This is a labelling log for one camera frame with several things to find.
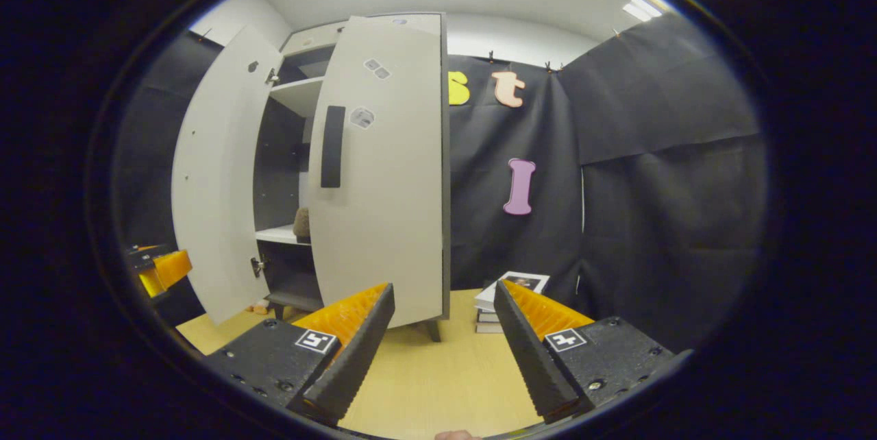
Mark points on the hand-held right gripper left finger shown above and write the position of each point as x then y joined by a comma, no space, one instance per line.
356,358

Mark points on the white paperback book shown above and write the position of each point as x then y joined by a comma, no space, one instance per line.
490,316
490,328

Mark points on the brown fuzzy shoe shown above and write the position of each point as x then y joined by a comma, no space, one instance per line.
301,224

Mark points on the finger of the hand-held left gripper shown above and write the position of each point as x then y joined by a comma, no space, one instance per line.
168,272

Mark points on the small toy figure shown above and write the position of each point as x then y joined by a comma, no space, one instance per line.
260,307

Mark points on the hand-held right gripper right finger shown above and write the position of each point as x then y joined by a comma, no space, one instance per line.
531,358

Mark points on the ceiling light panel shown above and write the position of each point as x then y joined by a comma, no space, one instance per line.
643,8

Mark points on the white shoe cabinet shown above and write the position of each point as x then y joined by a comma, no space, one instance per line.
288,101

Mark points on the white book with dark picture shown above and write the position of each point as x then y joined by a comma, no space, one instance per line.
510,286

